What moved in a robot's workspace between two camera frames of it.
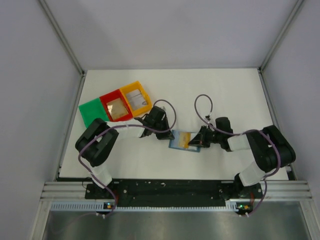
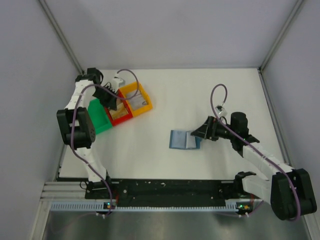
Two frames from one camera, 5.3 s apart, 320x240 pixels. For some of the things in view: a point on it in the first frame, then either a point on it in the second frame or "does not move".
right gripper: (200, 139) → (208, 130)
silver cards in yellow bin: (136, 99) does not move
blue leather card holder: (181, 140) does not move
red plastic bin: (111, 96) does not move
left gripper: (166, 135) → (111, 103)
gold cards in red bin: (117, 109) does not move
